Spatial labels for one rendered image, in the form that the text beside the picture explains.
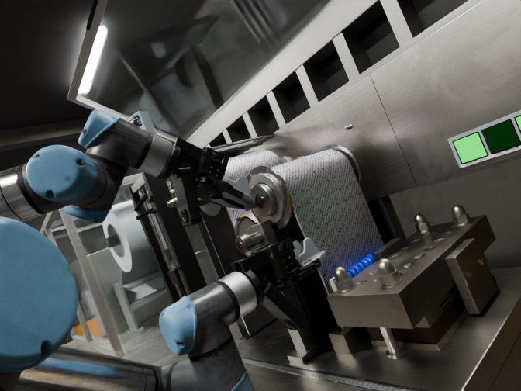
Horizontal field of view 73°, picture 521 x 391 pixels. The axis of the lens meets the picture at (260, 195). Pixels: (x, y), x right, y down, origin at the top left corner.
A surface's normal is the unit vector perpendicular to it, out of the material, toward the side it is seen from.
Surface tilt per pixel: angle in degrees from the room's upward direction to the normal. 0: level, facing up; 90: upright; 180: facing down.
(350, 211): 90
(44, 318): 85
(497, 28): 90
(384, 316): 90
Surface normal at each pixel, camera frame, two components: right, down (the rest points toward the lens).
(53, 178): 0.18, -0.11
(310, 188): 0.56, -0.26
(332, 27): -0.74, 0.28
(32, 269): 0.88, -0.45
